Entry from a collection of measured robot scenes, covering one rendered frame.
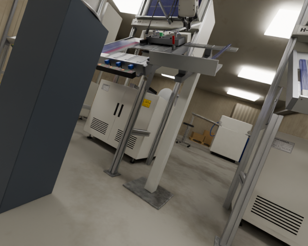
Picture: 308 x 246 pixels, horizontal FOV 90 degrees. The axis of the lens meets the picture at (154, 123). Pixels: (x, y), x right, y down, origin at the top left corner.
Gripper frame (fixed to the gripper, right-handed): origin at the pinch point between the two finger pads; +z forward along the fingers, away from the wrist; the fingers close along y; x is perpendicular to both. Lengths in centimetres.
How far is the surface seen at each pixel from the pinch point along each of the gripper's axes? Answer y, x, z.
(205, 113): 117, -534, 578
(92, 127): 76, 49, 78
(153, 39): 47, -30, 22
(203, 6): 15, -66, 4
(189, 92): -13.6, 24.0, 26.9
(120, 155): 13, 67, 55
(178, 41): 21.4, -30.5, 21.1
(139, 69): 22.2, 23.5, 18.9
